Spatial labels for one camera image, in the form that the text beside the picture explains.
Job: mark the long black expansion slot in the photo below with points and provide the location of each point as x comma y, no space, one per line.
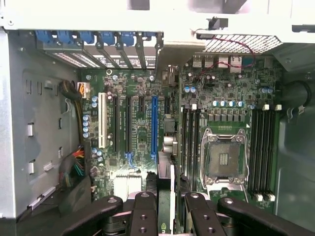
116,123
128,123

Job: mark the CPU socket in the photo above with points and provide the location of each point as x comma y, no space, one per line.
224,157

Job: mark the silver chipset heatsink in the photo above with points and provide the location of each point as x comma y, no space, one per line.
128,184

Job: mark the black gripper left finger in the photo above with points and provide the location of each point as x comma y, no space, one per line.
144,216

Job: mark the open black PC case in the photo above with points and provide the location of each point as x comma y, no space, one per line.
29,110

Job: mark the black intrusion switch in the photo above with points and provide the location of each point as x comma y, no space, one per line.
217,22

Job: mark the short black expansion slot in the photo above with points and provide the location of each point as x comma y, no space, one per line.
142,104
167,105

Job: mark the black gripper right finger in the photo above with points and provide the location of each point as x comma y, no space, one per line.
204,218

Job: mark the white PCI expansion slot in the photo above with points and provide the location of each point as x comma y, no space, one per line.
102,120

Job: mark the black RAM slot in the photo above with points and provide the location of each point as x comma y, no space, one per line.
272,152
259,152
252,152
184,137
191,137
265,152

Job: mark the blue expansion slot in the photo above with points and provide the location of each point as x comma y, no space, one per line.
154,127

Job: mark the green motherboard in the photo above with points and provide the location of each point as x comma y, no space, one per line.
221,93

